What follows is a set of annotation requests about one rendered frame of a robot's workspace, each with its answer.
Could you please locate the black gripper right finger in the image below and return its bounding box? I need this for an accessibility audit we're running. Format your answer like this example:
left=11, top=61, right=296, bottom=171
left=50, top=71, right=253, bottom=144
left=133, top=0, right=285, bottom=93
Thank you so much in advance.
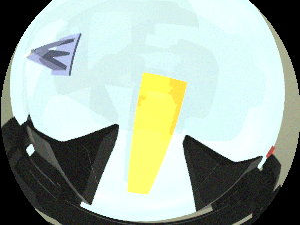
left=182, top=135, right=263, bottom=212

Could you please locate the yellow bar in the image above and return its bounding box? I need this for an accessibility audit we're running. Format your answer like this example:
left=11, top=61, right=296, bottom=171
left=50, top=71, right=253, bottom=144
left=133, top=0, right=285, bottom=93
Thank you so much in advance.
left=127, top=72, right=187, bottom=194

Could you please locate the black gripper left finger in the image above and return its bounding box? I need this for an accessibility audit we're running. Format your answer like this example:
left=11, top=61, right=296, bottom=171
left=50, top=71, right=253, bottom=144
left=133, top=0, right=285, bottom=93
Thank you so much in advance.
left=27, top=124, right=119, bottom=206

